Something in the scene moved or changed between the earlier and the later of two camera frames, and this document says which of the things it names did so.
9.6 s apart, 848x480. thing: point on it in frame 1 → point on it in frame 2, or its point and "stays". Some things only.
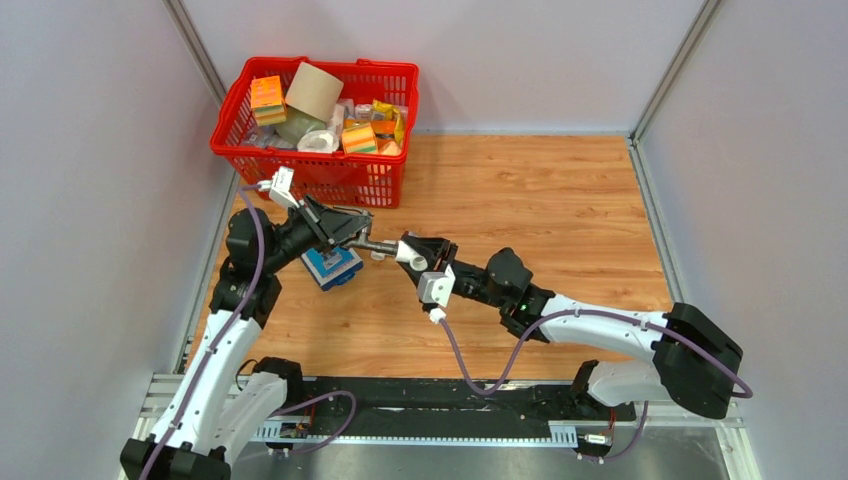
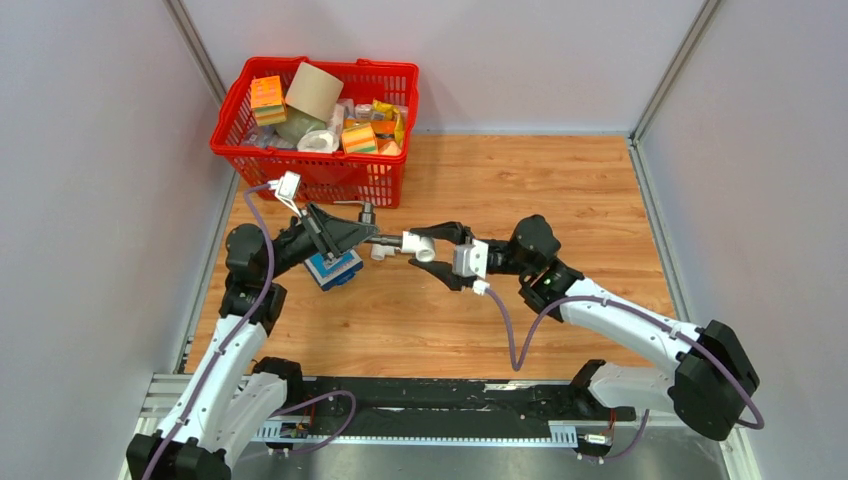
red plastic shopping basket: (339, 127) stays
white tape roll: (320, 140) stays
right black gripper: (433, 251) → (444, 273)
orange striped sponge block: (360, 139) stays
